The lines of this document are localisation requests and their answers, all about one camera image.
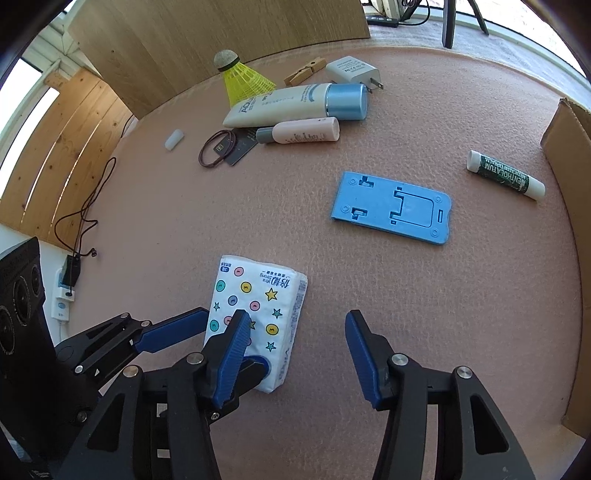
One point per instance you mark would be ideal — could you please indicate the white sunscreen tube blue cap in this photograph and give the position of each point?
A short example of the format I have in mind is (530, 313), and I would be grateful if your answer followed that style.
(277, 104)

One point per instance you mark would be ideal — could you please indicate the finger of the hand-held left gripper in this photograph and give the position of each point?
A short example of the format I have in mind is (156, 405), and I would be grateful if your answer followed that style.
(263, 367)
(175, 327)

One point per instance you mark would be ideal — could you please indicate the light wooden board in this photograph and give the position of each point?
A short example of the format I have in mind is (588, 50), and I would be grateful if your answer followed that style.
(207, 37)

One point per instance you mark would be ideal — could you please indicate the green white lip balm tube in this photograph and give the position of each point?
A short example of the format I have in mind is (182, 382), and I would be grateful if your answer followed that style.
(503, 174)

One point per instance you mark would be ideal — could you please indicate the black power adapter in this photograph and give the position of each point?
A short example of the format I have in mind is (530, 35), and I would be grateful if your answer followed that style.
(71, 272)

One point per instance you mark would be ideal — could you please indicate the dark grey card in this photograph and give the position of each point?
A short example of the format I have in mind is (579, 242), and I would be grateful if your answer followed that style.
(242, 147)

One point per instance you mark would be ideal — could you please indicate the white window frame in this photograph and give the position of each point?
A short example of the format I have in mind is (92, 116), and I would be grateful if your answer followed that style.
(55, 53)

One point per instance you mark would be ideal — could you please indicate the wooden clothespin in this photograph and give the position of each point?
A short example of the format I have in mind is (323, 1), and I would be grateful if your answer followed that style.
(304, 71)

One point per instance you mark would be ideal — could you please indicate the white plug charger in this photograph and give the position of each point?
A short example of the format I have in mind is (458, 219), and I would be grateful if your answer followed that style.
(351, 69)

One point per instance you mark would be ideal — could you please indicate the black tripod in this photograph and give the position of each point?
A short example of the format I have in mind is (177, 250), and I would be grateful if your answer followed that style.
(448, 27)

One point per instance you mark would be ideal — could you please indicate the blue folding phone stand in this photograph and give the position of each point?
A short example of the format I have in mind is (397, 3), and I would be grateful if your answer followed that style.
(378, 207)

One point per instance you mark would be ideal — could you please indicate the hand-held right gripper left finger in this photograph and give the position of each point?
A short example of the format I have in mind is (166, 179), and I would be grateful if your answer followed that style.
(231, 360)

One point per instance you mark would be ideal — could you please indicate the pine plank panel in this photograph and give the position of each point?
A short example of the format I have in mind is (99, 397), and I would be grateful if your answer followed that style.
(60, 152)

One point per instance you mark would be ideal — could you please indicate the black inline remote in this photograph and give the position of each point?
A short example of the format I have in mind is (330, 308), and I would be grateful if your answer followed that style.
(383, 21)

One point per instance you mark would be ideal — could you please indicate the small pink bottle grey cap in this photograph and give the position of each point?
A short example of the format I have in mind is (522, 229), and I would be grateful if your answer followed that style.
(304, 130)

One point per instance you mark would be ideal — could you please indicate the small white plastic cap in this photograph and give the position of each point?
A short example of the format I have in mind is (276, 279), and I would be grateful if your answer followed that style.
(174, 140)

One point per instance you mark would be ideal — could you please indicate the yellow shuttlecock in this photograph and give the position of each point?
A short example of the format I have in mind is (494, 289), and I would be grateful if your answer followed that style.
(244, 81)

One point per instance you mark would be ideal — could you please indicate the cardboard box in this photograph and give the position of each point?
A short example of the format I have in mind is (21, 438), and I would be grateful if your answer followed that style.
(570, 134)

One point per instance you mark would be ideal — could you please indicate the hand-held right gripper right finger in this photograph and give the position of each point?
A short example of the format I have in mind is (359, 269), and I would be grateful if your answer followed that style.
(364, 360)

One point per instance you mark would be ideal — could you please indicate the white power strip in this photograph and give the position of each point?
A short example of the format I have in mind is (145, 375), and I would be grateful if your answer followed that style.
(60, 307)

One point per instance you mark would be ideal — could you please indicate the star print tissue pack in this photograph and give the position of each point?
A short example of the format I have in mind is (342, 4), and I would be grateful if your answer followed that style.
(258, 286)

